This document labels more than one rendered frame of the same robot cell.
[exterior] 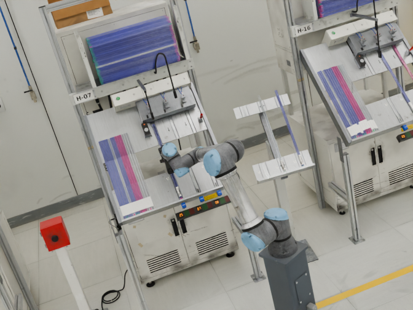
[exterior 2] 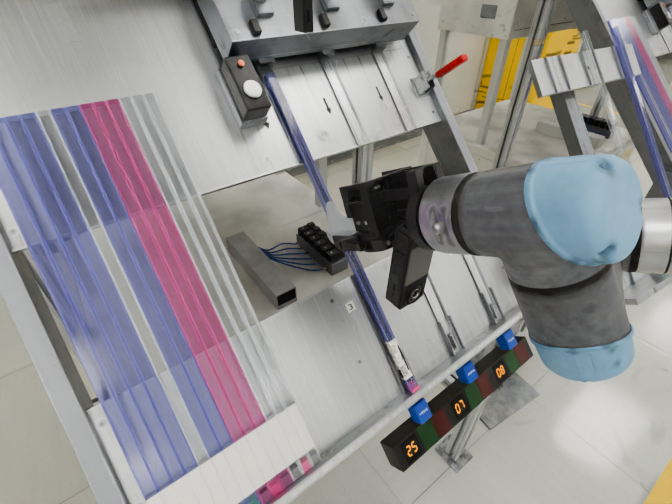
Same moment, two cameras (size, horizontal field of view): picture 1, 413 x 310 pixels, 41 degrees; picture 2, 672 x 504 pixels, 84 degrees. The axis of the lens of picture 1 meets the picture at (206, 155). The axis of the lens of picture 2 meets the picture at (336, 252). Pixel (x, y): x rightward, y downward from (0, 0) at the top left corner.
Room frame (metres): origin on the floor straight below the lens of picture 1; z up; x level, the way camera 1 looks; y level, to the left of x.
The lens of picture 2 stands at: (2.63, 0.44, 1.22)
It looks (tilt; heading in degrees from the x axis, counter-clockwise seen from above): 38 degrees down; 334
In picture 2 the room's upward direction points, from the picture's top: straight up
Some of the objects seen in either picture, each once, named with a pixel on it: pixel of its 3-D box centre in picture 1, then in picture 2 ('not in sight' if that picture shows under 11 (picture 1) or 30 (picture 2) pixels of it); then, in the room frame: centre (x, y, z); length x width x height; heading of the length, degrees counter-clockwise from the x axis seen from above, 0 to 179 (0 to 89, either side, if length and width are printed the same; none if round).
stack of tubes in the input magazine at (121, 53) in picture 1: (133, 49); not in sight; (3.36, 0.26, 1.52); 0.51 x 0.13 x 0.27; 100
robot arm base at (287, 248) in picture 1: (281, 241); not in sight; (2.38, -0.26, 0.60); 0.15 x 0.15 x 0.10
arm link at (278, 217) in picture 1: (276, 222); not in sight; (2.37, -0.25, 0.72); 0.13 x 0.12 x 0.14; 126
